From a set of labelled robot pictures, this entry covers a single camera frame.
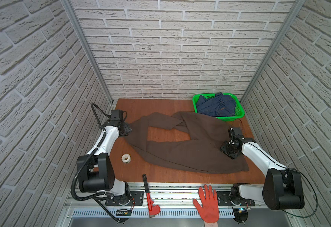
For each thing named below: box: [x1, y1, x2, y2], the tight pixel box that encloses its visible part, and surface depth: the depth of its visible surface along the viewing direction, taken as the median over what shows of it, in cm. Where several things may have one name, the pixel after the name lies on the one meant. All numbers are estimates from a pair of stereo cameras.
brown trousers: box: [123, 111, 250, 174], surface depth 94 cm
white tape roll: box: [121, 153, 131, 164], surface depth 87 cm
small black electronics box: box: [115, 208, 132, 216], surface depth 73 cm
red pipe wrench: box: [142, 173, 161, 219], surface depth 71 cm
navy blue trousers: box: [196, 92, 236, 117], surface depth 112 cm
